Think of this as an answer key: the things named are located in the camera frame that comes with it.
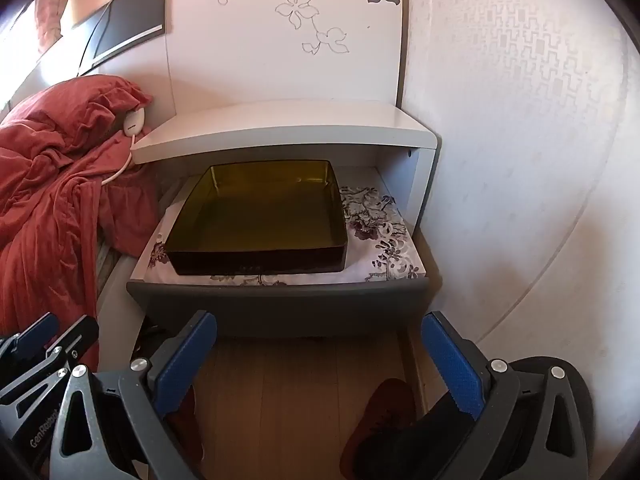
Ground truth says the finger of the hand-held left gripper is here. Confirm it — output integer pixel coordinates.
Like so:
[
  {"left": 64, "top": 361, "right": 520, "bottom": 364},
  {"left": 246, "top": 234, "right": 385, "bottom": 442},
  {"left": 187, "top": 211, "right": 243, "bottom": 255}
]
[
  {"left": 0, "top": 311, "right": 57, "bottom": 361},
  {"left": 0, "top": 315, "right": 101, "bottom": 426}
]

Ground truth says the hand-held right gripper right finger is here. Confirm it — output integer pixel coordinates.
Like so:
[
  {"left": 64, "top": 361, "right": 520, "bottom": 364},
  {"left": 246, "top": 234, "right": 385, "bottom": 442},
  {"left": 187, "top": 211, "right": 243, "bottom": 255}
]
[{"left": 420, "top": 311, "right": 576, "bottom": 480}]

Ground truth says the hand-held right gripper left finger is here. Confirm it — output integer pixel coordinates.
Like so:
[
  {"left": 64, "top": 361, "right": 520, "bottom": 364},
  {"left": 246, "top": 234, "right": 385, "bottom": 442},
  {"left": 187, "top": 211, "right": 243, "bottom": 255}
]
[{"left": 50, "top": 310, "right": 218, "bottom": 480}]

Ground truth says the gold tray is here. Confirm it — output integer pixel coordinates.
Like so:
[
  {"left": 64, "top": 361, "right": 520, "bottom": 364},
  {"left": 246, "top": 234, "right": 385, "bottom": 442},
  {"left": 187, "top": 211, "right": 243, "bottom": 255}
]
[{"left": 164, "top": 160, "right": 348, "bottom": 277}]

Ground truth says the red slipper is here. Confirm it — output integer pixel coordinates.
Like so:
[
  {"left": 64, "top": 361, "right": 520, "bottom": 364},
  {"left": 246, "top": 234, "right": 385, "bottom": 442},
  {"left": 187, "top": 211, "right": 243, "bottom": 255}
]
[
  {"left": 167, "top": 385, "right": 206, "bottom": 471},
  {"left": 340, "top": 377, "right": 418, "bottom": 480}
]

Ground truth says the person's dark clothed leg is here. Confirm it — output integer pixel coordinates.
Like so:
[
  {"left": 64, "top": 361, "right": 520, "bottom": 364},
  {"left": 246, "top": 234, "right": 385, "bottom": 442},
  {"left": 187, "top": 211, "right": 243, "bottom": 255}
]
[{"left": 342, "top": 400, "right": 476, "bottom": 480}]

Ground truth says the red blanket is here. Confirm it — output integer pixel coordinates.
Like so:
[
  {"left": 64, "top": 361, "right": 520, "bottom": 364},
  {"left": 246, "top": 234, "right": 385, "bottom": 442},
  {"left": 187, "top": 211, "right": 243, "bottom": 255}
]
[{"left": 0, "top": 74, "right": 161, "bottom": 356}]

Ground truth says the floral drawer liner cloth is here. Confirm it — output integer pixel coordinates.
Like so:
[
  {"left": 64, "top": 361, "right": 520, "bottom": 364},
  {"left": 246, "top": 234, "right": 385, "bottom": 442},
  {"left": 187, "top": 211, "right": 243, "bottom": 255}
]
[{"left": 136, "top": 185, "right": 428, "bottom": 286}]

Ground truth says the white nightstand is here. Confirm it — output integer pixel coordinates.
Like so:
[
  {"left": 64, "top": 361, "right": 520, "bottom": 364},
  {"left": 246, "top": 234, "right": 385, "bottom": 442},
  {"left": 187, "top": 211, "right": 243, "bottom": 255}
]
[{"left": 131, "top": 100, "right": 443, "bottom": 241}]

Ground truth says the black and white headboard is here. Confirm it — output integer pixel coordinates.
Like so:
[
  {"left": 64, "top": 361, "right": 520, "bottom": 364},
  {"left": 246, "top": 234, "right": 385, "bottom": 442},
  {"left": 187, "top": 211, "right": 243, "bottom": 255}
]
[{"left": 75, "top": 0, "right": 173, "bottom": 76}]

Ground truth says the white floral headboard panel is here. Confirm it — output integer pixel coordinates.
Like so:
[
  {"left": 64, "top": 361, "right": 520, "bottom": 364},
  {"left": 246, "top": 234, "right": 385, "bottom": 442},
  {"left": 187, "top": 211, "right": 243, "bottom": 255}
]
[{"left": 167, "top": 0, "right": 411, "bottom": 126}]

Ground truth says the pink patterned cloth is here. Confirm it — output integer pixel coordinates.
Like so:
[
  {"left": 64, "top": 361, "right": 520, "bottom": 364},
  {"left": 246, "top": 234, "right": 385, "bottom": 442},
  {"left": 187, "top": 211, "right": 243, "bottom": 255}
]
[{"left": 32, "top": 0, "right": 76, "bottom": 46}]

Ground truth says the white bed frame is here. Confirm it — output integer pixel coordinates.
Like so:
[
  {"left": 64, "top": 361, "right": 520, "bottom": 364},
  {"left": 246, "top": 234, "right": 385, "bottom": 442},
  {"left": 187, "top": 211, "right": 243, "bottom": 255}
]
[{"left": 95, "top": 240, "right": 161, "bottom": 376}]

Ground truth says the white corded controller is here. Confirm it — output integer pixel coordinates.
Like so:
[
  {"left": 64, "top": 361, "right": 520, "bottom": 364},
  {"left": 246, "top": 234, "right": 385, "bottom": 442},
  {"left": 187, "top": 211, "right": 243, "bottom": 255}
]
[{"left": 102, "top": 102, "right": 151, "bottom": 186}]

